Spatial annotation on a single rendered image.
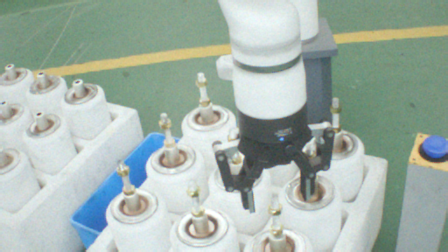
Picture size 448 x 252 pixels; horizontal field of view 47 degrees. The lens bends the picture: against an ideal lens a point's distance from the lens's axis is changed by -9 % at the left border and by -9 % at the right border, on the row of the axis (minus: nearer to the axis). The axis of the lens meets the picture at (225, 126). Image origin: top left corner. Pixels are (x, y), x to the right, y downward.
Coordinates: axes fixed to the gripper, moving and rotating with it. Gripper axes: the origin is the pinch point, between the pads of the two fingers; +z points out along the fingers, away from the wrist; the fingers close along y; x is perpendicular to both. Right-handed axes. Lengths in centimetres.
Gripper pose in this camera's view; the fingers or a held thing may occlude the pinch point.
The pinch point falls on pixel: (277, 194)
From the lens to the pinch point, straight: 68.4
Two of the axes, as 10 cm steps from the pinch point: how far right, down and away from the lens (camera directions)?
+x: -1.8, -5.7, 8.0
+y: 9.8, -2.0, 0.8
